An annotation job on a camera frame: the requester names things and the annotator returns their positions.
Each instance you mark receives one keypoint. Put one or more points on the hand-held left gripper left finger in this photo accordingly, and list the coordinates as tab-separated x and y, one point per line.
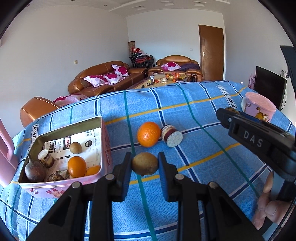
126	176

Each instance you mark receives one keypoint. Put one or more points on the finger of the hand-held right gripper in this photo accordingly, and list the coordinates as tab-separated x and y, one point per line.
224	118
251	117

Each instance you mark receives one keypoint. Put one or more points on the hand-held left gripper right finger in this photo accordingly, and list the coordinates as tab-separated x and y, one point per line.
163	178

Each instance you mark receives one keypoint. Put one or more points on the dark brown round fruit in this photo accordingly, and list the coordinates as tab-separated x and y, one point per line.
231	110
55	178

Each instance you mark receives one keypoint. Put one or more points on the pink cartoon cat bucket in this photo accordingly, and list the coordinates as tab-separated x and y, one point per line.
261	109

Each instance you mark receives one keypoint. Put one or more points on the pink tin box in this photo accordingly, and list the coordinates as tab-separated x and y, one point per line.
106	148

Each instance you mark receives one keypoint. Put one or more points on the orange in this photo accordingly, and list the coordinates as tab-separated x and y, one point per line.
76	166
148	134

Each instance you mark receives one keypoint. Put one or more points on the small brown kiwi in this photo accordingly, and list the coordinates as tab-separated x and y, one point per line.
75	147

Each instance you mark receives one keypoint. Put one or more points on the large dark red fruit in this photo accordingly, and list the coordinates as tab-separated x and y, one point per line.
34	172

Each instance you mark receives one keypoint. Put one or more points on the person's right hand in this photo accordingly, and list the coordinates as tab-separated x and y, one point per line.
268	208

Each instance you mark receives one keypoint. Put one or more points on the blue plaid blanket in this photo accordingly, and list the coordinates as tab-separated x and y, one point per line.
185	162

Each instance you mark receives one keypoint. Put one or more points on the black television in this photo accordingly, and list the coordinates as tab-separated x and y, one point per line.
269	87

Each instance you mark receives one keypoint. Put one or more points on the printed paper leaflet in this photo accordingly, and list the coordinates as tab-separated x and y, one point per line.
90	143

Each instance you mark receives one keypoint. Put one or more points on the purple blanket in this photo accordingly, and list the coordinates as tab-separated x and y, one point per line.
190	67

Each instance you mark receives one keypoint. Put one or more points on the plate of assorted fruit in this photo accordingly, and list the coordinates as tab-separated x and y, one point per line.
173	77

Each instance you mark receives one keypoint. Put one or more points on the brown wooden door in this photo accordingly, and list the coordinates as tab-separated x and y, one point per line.
211	53

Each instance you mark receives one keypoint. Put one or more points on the white red floral pillow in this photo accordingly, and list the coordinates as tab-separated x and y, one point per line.
120	70
114	78
96	81
171	66

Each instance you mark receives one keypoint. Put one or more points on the short brown leather sofa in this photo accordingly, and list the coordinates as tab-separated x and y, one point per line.
175	58

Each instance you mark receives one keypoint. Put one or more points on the wooden coffee table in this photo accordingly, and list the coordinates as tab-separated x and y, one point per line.
148	85

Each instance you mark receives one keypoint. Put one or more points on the stack of dark chairs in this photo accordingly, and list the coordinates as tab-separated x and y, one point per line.
142	60

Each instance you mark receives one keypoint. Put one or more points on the brown leather armchair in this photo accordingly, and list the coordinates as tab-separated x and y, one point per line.
37	111

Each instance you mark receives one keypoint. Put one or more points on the long brown leather sofa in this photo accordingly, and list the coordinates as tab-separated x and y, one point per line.
92	70

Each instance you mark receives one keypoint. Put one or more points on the red plush toy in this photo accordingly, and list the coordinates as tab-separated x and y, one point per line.
135	49

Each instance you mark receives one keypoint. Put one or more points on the wall power outlet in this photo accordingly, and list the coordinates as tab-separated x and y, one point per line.
284	73

